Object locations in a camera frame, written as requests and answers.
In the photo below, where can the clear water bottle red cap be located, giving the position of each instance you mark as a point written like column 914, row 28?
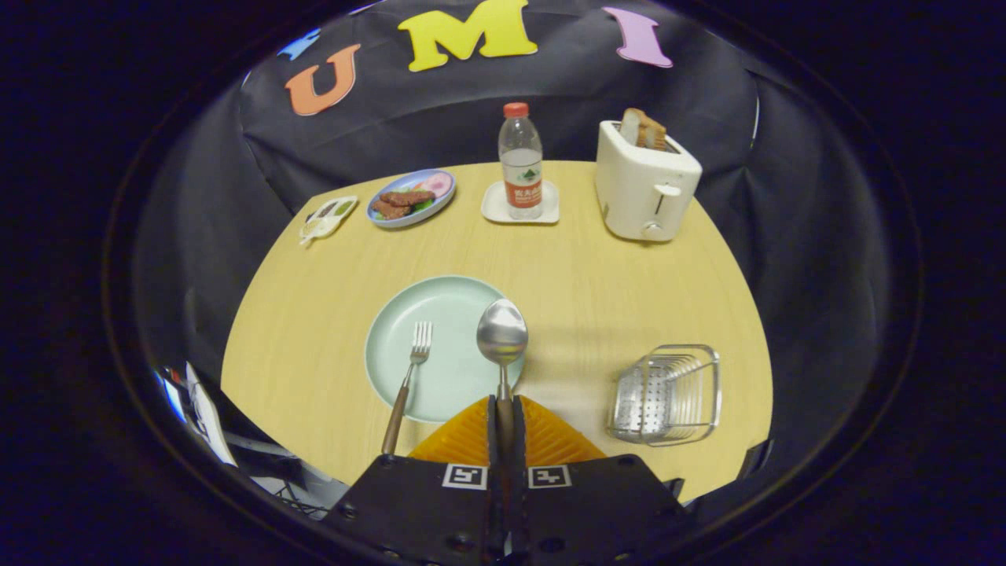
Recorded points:
column 520, row 173

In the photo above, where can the blue rimmed plate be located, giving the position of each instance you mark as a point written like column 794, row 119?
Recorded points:
column 440, row 201

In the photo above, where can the pink ham slice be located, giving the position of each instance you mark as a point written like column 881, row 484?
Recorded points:
column 437, row 185

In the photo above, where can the white board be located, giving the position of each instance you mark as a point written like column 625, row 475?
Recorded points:
column 208, row 417

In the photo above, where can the white toaster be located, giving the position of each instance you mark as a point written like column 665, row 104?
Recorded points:
column 637, row 196

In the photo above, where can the white square coaster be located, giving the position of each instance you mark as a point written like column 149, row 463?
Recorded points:
column 493, row 208

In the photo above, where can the white divided sauce dish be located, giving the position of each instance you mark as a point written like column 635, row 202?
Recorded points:
column 334, row 212

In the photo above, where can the black backdrop cloth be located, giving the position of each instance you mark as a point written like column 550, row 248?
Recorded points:
column 802, row 236

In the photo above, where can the blue lit screen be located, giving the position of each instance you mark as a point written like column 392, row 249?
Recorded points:
column 169, row 397

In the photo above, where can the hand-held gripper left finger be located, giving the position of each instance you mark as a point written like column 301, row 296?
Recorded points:
column 493, row 440

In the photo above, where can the brown toast slice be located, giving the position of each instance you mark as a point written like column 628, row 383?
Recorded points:
column 631, row 126
column 655, row 135

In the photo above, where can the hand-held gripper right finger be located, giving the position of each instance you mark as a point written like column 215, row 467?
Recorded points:
column 519, row 440

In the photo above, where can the light green plate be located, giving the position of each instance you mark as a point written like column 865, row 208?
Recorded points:
column 440, row 369

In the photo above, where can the brown meat slices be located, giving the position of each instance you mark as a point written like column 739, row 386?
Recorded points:
column 401, row 200

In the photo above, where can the black bracket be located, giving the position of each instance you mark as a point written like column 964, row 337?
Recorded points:
column 756, row 460

